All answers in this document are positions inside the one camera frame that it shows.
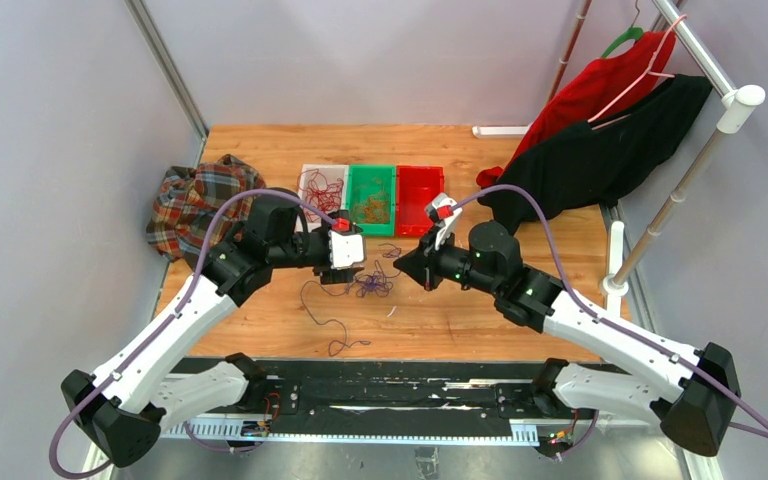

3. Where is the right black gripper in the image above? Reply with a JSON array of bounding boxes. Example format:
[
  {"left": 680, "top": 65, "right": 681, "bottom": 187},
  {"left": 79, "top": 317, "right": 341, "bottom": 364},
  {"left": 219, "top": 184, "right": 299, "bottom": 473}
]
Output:
[{"left": 393, "top": 225, "right": 499, "bottom": 296}]

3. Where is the orange cable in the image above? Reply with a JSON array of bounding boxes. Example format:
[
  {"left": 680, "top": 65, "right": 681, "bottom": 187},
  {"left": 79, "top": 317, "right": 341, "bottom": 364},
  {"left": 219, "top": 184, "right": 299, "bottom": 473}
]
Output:
[{"left": 349, "top": 175, "right": 393, "bottom": 225}]

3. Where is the red cable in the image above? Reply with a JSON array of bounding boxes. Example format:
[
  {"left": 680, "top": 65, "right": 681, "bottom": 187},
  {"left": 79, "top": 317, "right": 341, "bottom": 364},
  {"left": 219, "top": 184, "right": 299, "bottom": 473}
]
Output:
[{"left": 297, "top": 168, "right": 347, "bottom": 220}]

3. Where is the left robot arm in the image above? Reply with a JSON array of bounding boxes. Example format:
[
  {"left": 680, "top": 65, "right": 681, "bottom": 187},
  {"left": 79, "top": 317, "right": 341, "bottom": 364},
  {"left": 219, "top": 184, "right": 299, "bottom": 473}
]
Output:
[{"left": 49, "top": 188, "right": 366, "bottom": 479}]

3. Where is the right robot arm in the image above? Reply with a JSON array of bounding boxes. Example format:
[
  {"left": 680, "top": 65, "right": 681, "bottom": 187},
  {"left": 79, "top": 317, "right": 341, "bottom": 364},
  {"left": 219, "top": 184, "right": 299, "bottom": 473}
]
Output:
[{"left": 394, "top": 221, "right": 741, "bottom": 457}]

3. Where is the red plastic bin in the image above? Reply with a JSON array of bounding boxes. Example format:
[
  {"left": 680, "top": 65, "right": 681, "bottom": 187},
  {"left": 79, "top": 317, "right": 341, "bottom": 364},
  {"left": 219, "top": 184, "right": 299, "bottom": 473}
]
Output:
[{"left": 395, "top": 165, "right": 445, "bottom": 237}]

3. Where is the green plastic bin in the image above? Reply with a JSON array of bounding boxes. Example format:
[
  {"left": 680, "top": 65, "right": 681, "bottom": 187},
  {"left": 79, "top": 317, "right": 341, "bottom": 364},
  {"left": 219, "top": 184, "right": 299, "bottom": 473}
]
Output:
[{"left": 347, "top": 165, "right": 397, "bottom": 237}]

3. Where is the white plastic bin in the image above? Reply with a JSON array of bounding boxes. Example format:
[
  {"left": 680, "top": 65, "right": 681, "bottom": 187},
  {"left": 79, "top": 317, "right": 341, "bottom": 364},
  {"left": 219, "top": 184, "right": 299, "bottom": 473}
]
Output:
[{"left": 297, "top": 164, "right": 349, "bottom": 214}]

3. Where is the white plastic strip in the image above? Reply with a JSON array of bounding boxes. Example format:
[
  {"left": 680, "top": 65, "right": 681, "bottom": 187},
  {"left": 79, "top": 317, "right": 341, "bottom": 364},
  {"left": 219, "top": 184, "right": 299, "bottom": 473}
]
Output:
[{"left": 472, "top": 125, "right": 530, "bottom": 139}]

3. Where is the plaid flannel shirt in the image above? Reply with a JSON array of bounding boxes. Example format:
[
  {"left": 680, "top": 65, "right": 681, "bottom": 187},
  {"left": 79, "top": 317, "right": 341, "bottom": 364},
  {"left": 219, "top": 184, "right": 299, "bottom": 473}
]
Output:
[{"left": 146, "top": 154, "right": 266, "bottom": 266}]

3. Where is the black shirt on hanger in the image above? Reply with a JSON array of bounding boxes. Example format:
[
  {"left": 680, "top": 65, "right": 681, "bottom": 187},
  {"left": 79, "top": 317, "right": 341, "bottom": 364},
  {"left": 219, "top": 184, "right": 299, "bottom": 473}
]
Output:
[{"left": 478, "top": 74, "right": 712, "bottom": 233}]

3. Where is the red shirt on hanger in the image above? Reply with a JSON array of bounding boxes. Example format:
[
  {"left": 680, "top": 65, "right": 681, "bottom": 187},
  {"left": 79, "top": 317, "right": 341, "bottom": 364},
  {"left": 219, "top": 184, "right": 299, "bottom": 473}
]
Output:
[{"left": 476, "top": 31, "right": 676, "bottom": 188}]

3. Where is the pink hanger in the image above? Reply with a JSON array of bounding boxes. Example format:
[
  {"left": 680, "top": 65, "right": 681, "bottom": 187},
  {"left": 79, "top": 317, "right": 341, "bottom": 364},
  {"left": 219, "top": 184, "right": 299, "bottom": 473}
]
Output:
[{"left": 587, "top": 14, "right": 687, "bottom": 123}]

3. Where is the green hanger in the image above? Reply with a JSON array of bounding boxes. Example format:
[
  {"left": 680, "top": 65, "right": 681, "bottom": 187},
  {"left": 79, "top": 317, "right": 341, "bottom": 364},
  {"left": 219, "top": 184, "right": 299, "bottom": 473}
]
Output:
[{"left": 601, "top": 0, "right": 645, "bottom": 59}]

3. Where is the metal clothes rack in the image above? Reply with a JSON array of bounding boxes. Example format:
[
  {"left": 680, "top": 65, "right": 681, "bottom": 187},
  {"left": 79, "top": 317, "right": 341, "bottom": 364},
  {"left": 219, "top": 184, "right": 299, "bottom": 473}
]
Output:
[{"left": 546, "top": 0, "right": 767, "bottom": 296}]

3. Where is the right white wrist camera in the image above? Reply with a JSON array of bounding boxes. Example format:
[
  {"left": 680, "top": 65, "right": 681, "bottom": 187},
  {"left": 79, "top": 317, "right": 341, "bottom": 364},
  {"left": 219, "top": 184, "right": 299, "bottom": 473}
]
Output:
[{"left": 425, "top": 192, "right": 462, "bottom": 250}]

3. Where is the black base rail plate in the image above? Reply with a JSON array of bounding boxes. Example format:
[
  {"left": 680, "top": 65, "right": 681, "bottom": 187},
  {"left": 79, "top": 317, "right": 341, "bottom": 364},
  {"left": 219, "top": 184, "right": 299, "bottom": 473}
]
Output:
[{"left": 158, "top": 358, "right": 597, "bottom": 439}]

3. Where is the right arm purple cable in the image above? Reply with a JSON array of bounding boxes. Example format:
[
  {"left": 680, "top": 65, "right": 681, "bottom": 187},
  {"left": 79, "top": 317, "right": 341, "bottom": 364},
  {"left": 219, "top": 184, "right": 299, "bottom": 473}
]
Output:
[{"left": 450, "top": 184, "right": 768, "bottom": 460}]

